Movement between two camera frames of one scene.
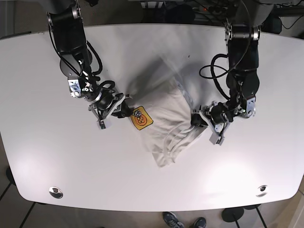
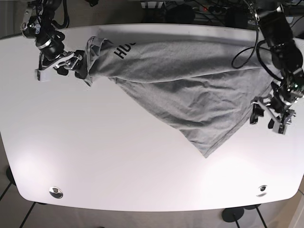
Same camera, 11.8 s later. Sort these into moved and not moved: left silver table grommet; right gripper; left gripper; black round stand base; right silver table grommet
Moved: right gripper; left gripper
Not moved: black round stand base; left silver table grommet; right silver table grommet
